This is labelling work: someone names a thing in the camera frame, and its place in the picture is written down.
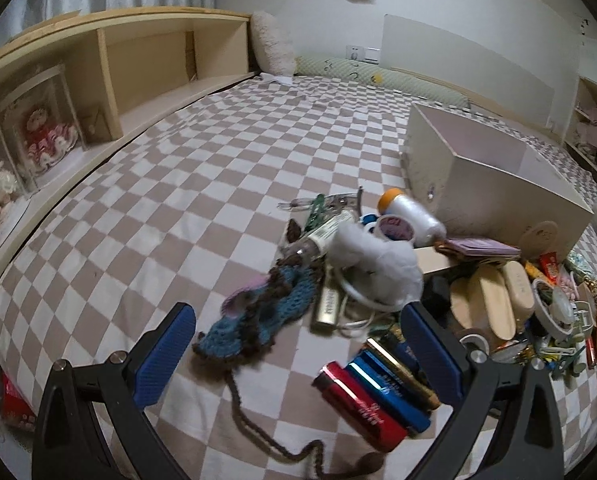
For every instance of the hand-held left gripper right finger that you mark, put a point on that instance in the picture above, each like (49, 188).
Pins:
(428, 345)

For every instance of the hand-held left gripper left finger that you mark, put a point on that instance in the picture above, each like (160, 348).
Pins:
(163, 345)

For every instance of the red long case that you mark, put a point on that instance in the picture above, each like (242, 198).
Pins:
(363, 405)

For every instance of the white fluffy plush bow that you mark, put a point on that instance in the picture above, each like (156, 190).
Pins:
(378, 265)

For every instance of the purple card wallet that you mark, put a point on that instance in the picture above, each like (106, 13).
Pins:
(483, 247)

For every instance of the white cardboard box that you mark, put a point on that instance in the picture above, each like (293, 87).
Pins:
(478, 180)

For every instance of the dark gold-edged long case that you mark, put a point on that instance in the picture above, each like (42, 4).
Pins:
(403, 367)

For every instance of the beige earbud case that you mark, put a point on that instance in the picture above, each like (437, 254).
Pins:
(461, 305)

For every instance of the blue long case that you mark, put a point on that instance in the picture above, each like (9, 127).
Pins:
(388, 390)

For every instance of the beige flat board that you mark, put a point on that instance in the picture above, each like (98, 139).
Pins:
(431, 260)

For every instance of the gold tube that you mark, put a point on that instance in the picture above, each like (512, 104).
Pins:
(328, 307)

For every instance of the pile of small hair clips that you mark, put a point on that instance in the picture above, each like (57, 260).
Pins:
(553, 355)

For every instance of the white thread spool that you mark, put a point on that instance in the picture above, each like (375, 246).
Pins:
(413, 212)

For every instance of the red snack packet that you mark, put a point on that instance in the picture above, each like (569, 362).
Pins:
(549, 266)

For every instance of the clear bottle white label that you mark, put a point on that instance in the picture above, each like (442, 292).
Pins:
(318, 235)

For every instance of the clear bag red package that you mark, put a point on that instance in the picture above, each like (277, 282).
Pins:
(8, 395)

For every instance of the checkered bed sheet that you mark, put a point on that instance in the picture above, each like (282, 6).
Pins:
(178, 170)

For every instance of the green hair clip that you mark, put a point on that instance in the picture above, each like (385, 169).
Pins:
(316, 210)

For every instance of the silver metal tool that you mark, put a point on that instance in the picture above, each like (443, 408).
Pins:
(328, 200)

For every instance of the red dress doll display case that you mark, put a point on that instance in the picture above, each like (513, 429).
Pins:
(46, 135)

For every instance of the green long bolster pillow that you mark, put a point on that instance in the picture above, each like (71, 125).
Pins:
(403, 82)

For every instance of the wooden clothes shelf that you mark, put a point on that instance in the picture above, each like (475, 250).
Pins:
(580, 110)

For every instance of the white tissue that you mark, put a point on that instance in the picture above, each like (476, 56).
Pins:
(277, 79)

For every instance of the white fluffy pillow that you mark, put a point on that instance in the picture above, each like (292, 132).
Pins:
(273, 45)

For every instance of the wooden bedside shelf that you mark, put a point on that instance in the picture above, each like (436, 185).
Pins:
(128, 17)

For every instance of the white wall switch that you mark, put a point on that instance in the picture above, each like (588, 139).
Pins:
(372, 54)

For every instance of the white wall socket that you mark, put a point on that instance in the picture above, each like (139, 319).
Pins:
(353, 53)

